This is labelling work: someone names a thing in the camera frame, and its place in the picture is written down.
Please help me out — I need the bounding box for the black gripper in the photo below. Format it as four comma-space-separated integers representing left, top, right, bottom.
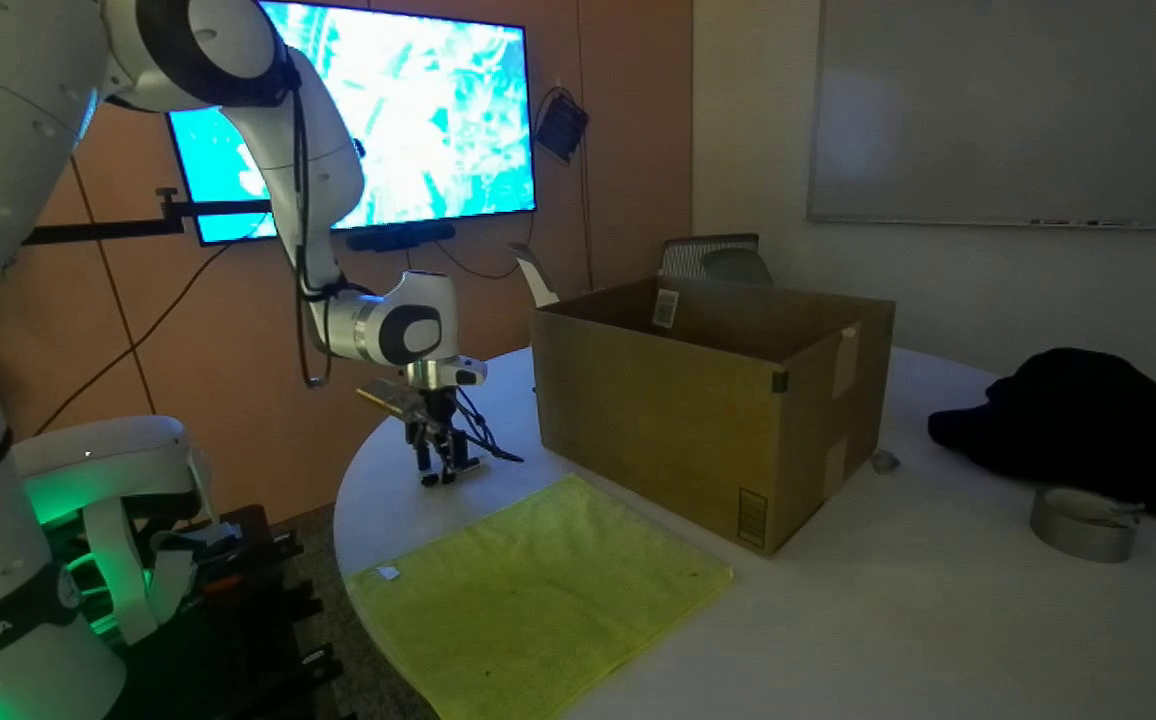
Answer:
398, 381, 489, 494

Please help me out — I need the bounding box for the yellow microfibre towel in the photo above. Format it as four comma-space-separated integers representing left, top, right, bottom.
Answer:
343, 471, 739, 720

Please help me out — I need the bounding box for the open cardboard box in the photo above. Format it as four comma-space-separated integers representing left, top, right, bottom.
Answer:
511, 257, 898, 558

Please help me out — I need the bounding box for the black robot cart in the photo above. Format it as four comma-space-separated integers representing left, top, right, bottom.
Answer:
108, 500, 341, 720

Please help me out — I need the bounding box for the grey chair back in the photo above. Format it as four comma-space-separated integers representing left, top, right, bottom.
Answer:
650, 233, 775, 294

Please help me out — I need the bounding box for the grey tape roll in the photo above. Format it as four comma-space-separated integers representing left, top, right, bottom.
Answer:
1026, 486, 1148, 568

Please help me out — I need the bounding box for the black jacket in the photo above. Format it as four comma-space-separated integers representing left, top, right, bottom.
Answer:
928, 347, 1156, 532

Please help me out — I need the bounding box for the wall-mounted flat screen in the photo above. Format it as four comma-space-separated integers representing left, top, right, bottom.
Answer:
165, 0, 540, 254

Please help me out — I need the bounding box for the black wall-mounted device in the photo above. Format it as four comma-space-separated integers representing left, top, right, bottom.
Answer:
532, 88, 590, 163

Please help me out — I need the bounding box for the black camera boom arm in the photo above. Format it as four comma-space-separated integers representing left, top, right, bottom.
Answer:
25, 185, 273, 254

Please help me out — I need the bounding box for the wall whiteboard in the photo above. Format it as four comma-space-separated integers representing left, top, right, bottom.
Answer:
808, 0, 1156, 238

